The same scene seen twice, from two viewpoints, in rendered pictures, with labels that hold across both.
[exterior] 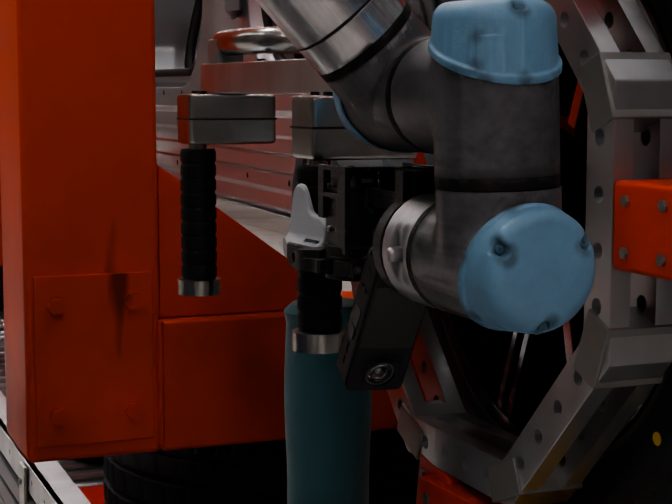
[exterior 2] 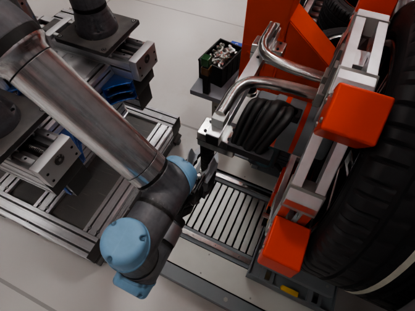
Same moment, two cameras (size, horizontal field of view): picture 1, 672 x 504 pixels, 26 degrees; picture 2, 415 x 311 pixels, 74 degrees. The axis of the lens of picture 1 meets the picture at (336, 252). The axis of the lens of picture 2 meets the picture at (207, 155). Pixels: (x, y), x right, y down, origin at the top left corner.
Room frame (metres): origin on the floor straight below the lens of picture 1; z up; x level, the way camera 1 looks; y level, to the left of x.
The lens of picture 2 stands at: (0.88, -0.27, 1.43)
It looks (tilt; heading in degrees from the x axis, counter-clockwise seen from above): 57 degrees down; 47
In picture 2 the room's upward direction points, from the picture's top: straight up
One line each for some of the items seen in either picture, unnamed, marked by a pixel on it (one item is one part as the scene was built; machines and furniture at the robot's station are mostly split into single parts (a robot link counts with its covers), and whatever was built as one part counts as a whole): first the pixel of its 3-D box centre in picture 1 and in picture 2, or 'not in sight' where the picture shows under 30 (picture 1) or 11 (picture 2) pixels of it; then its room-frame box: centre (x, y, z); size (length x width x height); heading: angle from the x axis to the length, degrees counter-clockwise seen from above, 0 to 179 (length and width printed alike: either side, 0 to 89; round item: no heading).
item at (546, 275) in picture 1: (500, 258); (142, 263); (0.87, -0.10, 0.85); 0.11 x 0.08 x 0.09; 22
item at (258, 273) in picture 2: not in sight; (302, 240); (1.45, -0.30, 0.13); 0.50 x 0.36 x 0.10; 22
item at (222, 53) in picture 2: not in sight; (220, 62); (1.71, 0.53, 0.51); 0.20 x 0.14 x 0.13; 13
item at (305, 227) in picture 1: (303, 222); (191, 157); (1.10, 0.02, 0.85); 0.09 x 0.03 x 0.06; 31
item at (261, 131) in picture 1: (226, 117); (268, 50); (1.47, 0.11, 0.93); 0.09 x 0.05 x 0.05; 112
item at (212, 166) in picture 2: not in sight; (211, 164); (1.12, -0.02, 0.85); 0.09 x 0.03 x 0.06; 13
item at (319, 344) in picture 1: (319, 252); (207, 156); (1.14, 0.01, 0.83); 0.04 x 0.04 x 0.16
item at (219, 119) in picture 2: not in sight; (273, 94); (1.25, -0.07, 1.03); 0.19 x 0.18 x 0.11; 112
